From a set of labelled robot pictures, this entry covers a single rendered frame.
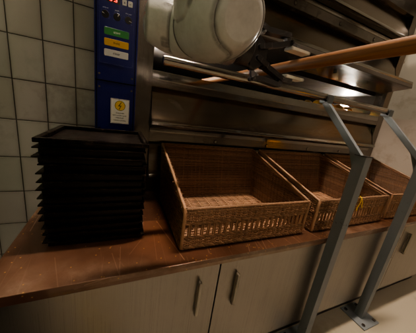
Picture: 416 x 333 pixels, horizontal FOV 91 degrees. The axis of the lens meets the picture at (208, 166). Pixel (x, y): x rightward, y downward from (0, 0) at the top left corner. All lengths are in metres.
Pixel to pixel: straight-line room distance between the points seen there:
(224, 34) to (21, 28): 0.89
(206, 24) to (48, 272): 0.66
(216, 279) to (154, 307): 0.21
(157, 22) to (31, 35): 0.68
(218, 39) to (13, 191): 1.06
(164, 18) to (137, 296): 0.70
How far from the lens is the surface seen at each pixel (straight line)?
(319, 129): 1.66
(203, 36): 0.32
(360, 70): 1.62
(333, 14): 1.67
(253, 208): 0.77
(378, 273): 1.54
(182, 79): 1.08
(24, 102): 1.08
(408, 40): 0.53
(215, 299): 0.87
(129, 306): 0.75
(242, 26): 0.32
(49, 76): 1.06
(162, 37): 0.48
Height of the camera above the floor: 1.03
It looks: 15 degrees down
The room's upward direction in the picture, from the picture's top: 8 degrees clockwise
